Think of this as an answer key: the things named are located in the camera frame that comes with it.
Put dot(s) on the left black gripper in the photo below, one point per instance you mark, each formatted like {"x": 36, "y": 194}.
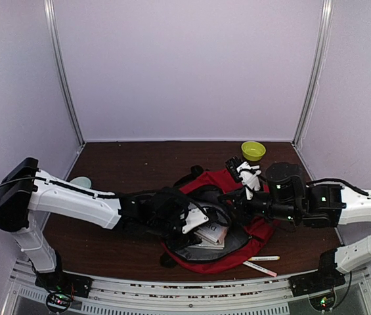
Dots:
{"x": 191, "y": 239}

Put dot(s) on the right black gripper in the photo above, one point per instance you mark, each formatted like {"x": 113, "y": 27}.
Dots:
{"x": 238, "y": 196}

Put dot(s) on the red backpack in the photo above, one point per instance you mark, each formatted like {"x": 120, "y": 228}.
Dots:
{"x": 244, "y": 239}

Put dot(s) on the white floral book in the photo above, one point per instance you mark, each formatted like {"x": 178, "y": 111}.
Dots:
{"x": 211, "y": 235}

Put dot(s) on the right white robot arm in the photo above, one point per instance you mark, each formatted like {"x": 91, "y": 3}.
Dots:
{"x": 334, "y": 202}

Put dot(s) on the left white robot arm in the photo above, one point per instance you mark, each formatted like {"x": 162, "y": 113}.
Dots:
{"x": 27, "y": 189}

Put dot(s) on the yellow-green plastic bowl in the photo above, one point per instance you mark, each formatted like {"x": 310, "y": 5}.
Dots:
{"x": 253, "y": 151}

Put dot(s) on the yellow-capped white marker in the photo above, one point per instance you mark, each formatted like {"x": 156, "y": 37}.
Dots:
{"x": 264, "y": 258}

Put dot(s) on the pink-capped white marker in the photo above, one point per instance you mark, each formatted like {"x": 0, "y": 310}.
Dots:
{"x": 260, "y": 268}

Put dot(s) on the pale green ceramic bowl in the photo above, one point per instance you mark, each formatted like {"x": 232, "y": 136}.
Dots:
{"x": 83, "y": 182}

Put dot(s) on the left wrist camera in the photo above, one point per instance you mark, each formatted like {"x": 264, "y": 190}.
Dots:
{"x": 192, "y": 218}

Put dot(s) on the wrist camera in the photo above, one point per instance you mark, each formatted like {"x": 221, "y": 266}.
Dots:
{"x": 245, "y": 174}
{"x": 192, "y": 218}

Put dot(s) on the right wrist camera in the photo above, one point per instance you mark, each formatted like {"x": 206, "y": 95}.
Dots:
{"x": 245, "y": 174}

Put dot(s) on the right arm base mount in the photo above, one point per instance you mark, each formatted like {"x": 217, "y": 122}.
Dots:
{"x": 320, "y": 284}

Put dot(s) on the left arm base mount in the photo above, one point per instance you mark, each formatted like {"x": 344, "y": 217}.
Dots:
{"x": 62, "y": 288}

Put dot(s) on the right aluminium frame post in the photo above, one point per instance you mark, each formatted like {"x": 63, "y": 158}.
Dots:
{"x": 318, "y": 62}

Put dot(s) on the aluminium frame post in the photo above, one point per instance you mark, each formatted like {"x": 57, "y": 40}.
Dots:
{"x": 318, "y": 62}
{"x": 50, "y": 16}

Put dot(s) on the left aluminium frame post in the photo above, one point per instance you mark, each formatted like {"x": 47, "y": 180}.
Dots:
{"x": 50, "y": 16}

